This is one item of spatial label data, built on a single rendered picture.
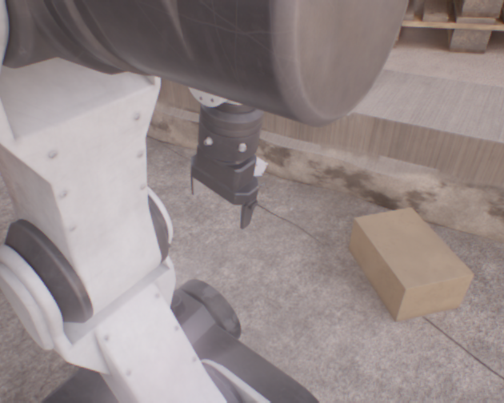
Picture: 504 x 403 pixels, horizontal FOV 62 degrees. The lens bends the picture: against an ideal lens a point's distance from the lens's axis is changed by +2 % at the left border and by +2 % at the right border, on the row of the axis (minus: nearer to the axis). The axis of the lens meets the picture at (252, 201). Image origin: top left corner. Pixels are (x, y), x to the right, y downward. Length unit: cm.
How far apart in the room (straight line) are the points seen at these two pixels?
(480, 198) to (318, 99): 139
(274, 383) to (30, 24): 79
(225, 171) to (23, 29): 39
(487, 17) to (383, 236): 122
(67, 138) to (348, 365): 94
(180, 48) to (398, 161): 138
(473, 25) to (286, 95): 203
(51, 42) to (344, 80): 16
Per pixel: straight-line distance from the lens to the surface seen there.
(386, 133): 150
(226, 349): 96
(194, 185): 70
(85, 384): 96
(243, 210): 63
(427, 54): 214
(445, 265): 126
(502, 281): 149
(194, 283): 105
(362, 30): 20
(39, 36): 27
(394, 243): 128
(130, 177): 45
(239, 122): 54
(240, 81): 17
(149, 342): 63
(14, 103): 38
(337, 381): 113
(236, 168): 59
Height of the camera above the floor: 97
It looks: 37 degrees down
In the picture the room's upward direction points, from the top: 1 degrees counter-clockwise
